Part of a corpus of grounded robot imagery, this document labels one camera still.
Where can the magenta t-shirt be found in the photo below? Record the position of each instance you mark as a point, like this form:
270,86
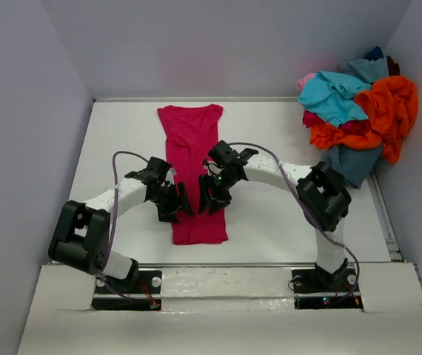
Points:
190,133

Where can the grey-blue t-shirt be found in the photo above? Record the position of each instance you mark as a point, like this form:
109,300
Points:
366,70

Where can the pink t-shirt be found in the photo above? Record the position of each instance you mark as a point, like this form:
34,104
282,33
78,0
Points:
301,83

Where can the slate blue t-shirt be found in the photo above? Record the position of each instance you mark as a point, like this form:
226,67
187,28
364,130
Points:
353,165

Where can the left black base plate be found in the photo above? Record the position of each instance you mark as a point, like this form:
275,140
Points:
143,295

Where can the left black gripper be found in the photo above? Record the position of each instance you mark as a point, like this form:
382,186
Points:
169,202

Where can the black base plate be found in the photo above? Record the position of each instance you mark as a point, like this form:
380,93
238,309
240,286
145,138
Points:
143,295
311,294

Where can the dark blue t-shirt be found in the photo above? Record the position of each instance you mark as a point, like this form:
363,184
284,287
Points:
374,54

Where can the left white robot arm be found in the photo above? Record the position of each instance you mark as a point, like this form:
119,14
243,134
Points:
83,239

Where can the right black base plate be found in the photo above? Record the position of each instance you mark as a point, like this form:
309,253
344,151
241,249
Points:
311,294

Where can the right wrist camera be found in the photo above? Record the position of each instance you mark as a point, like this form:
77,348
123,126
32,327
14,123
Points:
223,156

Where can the cyan t-shirt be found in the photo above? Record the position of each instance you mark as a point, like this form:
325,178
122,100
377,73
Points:
330,95

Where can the maroon t-shirt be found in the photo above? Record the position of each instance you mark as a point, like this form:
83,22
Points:
393,67

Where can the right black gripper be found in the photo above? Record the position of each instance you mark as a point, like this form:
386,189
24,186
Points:
218,191

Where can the red t-shirt in pile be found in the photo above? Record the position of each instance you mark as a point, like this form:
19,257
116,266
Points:
310,120

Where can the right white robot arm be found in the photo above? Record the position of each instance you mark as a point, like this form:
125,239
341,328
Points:
318,190

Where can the orange t-shirt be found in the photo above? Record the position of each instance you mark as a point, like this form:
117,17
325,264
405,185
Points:
391,105

